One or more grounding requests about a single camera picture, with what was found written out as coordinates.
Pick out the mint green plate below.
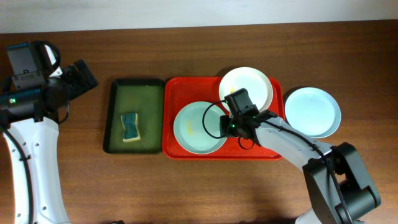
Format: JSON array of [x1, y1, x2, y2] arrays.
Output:
[[174, 101, 226, 155]]

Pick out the light blue plate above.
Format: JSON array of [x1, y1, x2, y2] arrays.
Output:
[[285, 87, 341, 138]]

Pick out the yellow green sponge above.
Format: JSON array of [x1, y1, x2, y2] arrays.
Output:
[[121, 113, 141, 142]]

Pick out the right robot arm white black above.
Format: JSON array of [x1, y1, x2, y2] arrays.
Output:
[[220, 110, 381, 223]]

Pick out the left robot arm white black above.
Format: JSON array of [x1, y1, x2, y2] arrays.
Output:
[[1, 60, 98, 223]]

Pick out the red plastic tray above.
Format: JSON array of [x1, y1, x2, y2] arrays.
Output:
[[162, 77, 282, 161]]

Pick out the dark green tray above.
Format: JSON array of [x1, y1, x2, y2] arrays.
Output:
[[103, 78, 165, 154]]

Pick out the white plate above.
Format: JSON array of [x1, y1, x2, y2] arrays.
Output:
[[218, 67, 274, 112]]

